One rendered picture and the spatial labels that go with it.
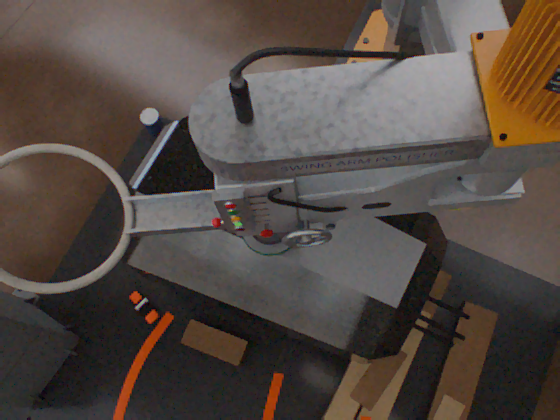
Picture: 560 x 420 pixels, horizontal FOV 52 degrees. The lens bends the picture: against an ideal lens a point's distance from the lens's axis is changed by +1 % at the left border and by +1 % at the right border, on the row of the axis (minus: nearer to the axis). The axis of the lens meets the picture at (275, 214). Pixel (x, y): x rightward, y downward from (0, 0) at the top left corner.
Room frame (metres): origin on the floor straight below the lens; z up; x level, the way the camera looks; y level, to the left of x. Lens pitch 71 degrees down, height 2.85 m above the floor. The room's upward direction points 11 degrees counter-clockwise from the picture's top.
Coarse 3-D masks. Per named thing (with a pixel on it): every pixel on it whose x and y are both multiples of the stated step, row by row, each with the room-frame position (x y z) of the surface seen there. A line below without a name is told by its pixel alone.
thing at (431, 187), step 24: (384, 168) 0.54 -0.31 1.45; (408, 168) 0.51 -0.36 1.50; (432, 168) 0.49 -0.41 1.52; (456, 168) 0.48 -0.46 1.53; (480, 168) 0.47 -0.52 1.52; (504, 168) 0.46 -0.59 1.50; (528, 168) 0.46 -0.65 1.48; (312, 192) 0.53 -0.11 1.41; (336, 192) 0.52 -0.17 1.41; (360, 192) 0.50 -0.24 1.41; (384, 192) 0.49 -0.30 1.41; (408, 192) 0.48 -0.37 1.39; (432, 192) 0.51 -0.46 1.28; (456, 192) 0.50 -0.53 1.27; (504, 192) 0.47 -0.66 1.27; (312, 216) 0.51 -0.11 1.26; (336, 216) 0.50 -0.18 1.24; (360, 216) 0.50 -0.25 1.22
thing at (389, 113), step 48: (288, 96) 0.65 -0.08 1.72; (336, 96) 0.63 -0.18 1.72; (384, 96) 0.61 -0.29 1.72; (432, 96) 0.58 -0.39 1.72; (480, 96) 0.56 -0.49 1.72; (240, 144) 0.56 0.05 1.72; (288, 144) 0.54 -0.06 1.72; (336, 144) 0.51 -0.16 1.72; (384, 144) 0.49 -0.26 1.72; (432, 144) 0.48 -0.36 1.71; (480, 144) 0.46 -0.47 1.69
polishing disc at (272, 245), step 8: (280, 232) 0.59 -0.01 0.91; (288, 232) 0.58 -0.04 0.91; (248, 240) 0.58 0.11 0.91; (256, 240) 0.57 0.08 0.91; (264, 240) 0.57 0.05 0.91; (272, 240) 0.56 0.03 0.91; (280, 240) 0.56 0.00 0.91; (256, 248) 0.55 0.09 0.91; (264, 248) 0.54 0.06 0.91; (272, 248) 0.53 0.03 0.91; (280, 248) 0.53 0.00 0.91
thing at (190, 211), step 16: (192, 192) 0.70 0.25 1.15; (208, 192) 0.69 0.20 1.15; (144, 208) 0.70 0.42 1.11; (160, 208) 0.69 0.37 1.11; (176, 208) 0.68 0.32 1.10; (192, 208) 0.67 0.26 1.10; (208, 208) 0.66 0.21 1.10; (144, 224) 0.64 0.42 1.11; (160, 224) 0.63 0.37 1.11; (176, 224) 0.62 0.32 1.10; (192, 224) 0.60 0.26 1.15; (208, 224) 0.59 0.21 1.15; (224, 224) 0.58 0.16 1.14
